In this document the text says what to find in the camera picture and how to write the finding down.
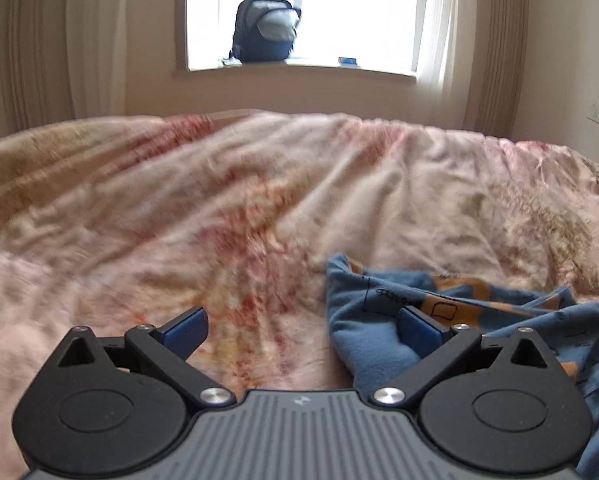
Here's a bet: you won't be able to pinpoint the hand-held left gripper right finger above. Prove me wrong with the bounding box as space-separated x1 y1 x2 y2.
370 306 561 407

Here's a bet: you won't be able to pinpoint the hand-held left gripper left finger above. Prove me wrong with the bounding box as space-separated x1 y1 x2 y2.
54 306 236 407

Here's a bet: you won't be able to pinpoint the blue and orange printed pants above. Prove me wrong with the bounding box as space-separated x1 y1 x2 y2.
326 254 599 480

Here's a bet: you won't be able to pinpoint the pink floral blanket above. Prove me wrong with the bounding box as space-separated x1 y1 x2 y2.
0 112 599 478

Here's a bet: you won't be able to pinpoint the beige curtain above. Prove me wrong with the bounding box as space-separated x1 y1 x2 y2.
0 0 130 132
419 0 531 136

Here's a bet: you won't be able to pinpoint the dark blue backpack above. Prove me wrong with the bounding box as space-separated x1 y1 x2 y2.
228 0 301 64

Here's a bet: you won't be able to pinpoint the window with white frame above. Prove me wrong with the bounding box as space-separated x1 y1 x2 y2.
172 0 431 81

